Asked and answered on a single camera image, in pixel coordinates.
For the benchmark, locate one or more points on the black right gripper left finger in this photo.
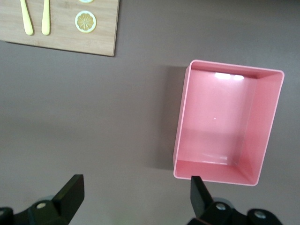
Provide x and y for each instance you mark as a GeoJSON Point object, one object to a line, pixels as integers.
{"type": "Point", "coordinates": [68, 201]}

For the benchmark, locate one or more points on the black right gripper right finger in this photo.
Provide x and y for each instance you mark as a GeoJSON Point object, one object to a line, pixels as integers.
{"type": "Point", "coordinates": [201, 201]}

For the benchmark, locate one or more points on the pink plastic bin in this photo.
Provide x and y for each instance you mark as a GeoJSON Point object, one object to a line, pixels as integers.
{"type": "Point", "coordinates": [211, 117]}

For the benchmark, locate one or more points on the wooden cutting board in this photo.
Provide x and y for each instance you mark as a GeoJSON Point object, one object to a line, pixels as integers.
{"type": "Point", "coordinates": [63, 35]}

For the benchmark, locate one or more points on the yellow plastic fork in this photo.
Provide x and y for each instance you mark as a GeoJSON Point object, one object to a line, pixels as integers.
{"type": "Point", "coordinates": [46, 23]}

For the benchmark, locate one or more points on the lemon slice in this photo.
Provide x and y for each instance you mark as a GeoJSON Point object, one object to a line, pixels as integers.
{"type": "Point", "coordinates": [85, 21]}

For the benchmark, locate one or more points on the yellow plastic knife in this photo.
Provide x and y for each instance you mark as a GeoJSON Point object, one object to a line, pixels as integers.
{"type": "Point", "coordinates": [27, 23]}

